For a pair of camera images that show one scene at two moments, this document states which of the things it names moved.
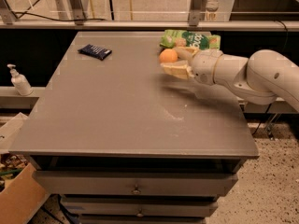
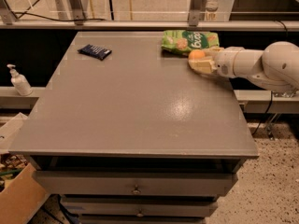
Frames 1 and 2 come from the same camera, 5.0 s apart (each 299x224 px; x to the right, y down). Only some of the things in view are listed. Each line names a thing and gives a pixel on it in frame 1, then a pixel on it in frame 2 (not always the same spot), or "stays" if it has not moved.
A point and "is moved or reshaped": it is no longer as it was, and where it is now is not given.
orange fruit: (168, 55) is moved or reshaped
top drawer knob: (135, 190) stays
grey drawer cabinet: (119, 141) stays
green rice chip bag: (199, 40) stays
